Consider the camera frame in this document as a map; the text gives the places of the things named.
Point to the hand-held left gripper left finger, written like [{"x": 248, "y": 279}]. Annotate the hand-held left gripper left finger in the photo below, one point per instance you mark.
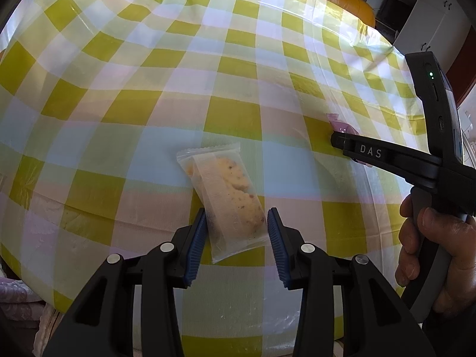
[{"x": 193, "y": 253}]

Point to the pale crumpled cloth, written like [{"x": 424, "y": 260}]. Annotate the pale crumpled cloth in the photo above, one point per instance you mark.
[{"x": 15, "y": 297}]

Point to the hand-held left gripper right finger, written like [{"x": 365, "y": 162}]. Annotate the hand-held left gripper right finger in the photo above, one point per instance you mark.
[{"x": 278, "y": 249}]

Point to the frosted clear cookie packet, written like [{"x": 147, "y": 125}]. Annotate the frosted clear cookie packet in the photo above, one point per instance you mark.
[{"x": 230, "y": 200}]

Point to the person's right hand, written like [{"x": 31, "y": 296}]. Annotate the person's right hand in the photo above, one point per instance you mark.
[{"x": 459, "y": 253}]

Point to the pink snack packet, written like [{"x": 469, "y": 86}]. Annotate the pink snack packet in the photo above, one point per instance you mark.
[{"x": 340, "y": 123}]

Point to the yellow leather sofa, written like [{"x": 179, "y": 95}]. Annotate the yellow leather sofa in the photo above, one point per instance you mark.
[{"x": 346, "y": 0}]

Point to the yellow checked tablecloth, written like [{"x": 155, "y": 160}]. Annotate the yellow checked tablecloth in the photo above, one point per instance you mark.
[{"x": 148, "y": 100}]

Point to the brown wooden door frame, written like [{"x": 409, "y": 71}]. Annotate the brown wooden door frame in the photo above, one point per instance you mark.
[{"x": 463, "y": 78}]

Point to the white cabinet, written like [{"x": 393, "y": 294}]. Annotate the white cabinet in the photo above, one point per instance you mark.
[{"x": 424, "y": 11}]

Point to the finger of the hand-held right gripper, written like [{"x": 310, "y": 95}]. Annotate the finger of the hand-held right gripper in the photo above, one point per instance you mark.
[{"x": 346, "y": 143}]

